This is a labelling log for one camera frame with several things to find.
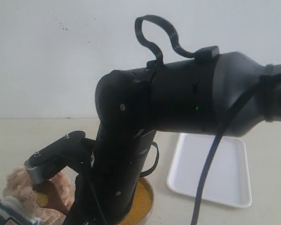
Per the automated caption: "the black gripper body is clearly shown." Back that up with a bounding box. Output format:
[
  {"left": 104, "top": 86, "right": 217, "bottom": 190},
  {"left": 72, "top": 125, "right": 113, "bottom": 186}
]
[{"left": 64, "top": 123, "right": 156, "bottom": 225}]

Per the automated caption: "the dark wooden spoon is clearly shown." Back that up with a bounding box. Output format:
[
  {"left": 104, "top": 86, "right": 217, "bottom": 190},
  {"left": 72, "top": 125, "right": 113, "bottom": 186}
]
[{"left": 32, "top": 180, "right": 68, "bottom": 216}]

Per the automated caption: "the teddy bear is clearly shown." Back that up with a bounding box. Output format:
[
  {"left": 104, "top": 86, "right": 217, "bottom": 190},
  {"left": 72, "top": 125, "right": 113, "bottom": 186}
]
[{"left": 0, "top": 167, "right": 65, "bottom": 225}]

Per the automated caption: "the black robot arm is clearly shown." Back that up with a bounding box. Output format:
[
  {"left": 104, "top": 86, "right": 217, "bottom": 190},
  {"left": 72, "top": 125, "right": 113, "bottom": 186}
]
[{"left": 24, "top": 47, "right": 281, "bottom": 225}]

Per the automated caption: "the steel bowl of yellow millet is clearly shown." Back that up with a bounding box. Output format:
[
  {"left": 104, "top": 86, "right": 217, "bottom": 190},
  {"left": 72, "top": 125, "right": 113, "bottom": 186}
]
[{"left": 119, "top": 178, "right": 154, "bottom": 225}]

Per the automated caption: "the white rectangular plastic tray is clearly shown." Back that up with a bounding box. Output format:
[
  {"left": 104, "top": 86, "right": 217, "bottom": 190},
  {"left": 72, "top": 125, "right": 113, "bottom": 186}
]
[{"left": 167, "top": 133, "right": 252, "bottom": 208}]

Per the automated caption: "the black flat ribbon cable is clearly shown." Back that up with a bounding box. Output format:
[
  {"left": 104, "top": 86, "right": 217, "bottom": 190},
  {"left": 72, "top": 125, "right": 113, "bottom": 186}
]
[{"left": 134, "top": 14, "right": 220, "bottom": 71}]

